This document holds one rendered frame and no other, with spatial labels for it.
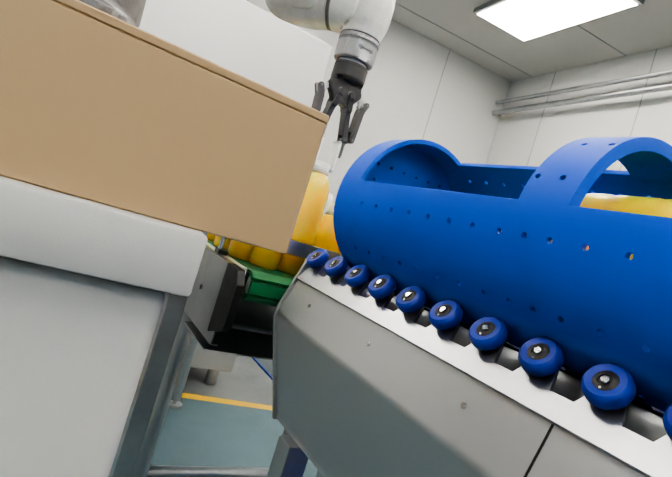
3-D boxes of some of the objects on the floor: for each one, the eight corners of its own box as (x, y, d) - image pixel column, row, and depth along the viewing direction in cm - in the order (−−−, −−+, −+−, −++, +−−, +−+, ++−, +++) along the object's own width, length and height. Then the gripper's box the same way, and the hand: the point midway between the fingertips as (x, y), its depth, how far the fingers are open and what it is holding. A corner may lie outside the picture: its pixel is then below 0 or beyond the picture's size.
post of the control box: (52, 665, 103) (198, 200, 104) (53, 648, 106) (194, 198, 107) (74, 662, 105) (216, 206, 106) (73, 645, 108) (211, 204, 109)
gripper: (328, 45, 102) (293, 156, 102) (391, 78, 110) (359, 181, 110) (311, 51, 108) (279, 155, 108) (373, 82, 117) (342, 179, 116)
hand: (324, 154), depth 109 cm, fingers closed on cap, 4 cm apart
